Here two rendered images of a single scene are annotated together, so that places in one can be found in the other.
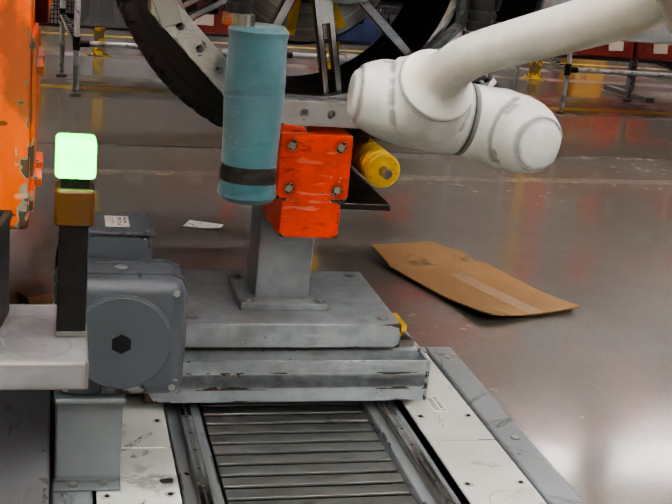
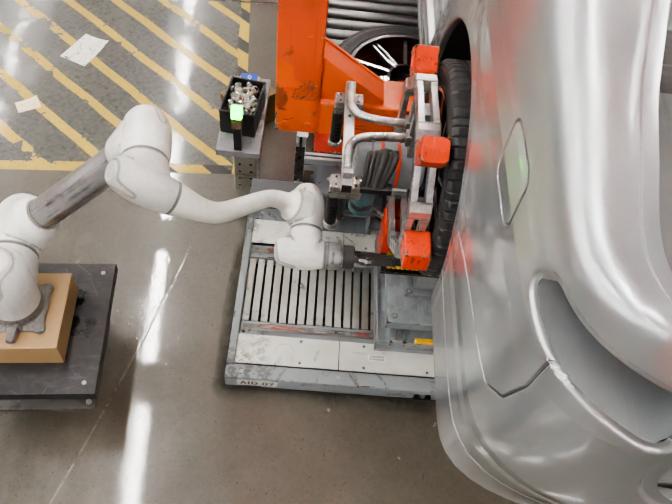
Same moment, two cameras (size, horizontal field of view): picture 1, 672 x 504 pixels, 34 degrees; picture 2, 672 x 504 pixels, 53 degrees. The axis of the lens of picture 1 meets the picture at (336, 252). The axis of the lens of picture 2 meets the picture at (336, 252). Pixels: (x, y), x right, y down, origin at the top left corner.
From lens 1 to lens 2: 2.73 m
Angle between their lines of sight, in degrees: 82
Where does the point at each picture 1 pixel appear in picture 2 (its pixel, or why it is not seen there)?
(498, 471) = (309, 358)
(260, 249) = not seen: hidden behind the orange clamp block
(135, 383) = not seen: hidden behind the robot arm
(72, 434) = not seen: hidden behind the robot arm
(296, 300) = (409, 282)
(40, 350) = (225, 141)
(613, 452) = (357, 453)
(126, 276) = (318, 179)
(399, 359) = (389, 334)
